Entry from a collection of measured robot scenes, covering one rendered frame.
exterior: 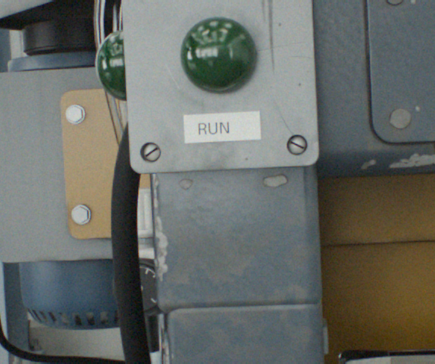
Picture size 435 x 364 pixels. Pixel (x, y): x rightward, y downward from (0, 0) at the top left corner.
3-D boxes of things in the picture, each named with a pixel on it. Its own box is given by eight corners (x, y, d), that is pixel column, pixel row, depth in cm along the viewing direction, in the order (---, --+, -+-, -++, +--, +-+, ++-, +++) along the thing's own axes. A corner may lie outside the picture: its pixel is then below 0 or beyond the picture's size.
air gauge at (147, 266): (112, 317, 64) (109, 261, 64) (117, 312, 66) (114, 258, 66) (168, 315, 64) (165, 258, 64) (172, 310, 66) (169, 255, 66)
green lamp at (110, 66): (91, 101, 40) (86, 27, 40) (104, 103, 43) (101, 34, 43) (153, 98, 40) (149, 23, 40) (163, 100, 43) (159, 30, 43)
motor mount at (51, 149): (-14, 265, 83) (-26, 73, 83) (8, 255, 90) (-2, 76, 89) (323, 252, 81) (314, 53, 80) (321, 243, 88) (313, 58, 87)
